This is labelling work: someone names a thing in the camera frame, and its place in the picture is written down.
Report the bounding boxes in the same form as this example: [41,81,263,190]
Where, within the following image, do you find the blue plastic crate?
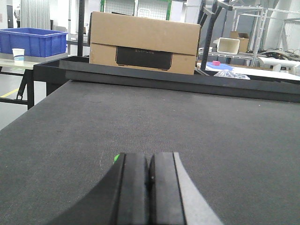
[0,28,67,58]

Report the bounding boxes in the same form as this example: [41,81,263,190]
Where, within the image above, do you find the grey side table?
[0,53,68,109]

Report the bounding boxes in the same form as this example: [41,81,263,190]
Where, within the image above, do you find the clear plastic bag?
[214,70,250,80]

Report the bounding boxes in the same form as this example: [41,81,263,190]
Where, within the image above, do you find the black metal stand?
[197,0,233,71]

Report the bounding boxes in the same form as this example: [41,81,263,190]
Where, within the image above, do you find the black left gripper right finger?
[150,152,222,225]

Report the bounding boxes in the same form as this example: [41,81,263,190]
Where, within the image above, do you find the white paper cup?
[12,48,25,62]

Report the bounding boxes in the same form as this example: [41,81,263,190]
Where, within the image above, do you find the small open cardboard box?
[229,31,249,53]

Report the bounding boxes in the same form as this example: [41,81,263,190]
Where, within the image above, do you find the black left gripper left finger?
[49,153,149,225]

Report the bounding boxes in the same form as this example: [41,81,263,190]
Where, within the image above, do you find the white rectangular bin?
[213,37,240,54]

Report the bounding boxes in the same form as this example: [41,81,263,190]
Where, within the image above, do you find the pink block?
[212,60,220,66]

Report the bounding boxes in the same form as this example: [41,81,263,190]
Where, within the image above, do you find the brown cardboard box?
[90,11,201,75]

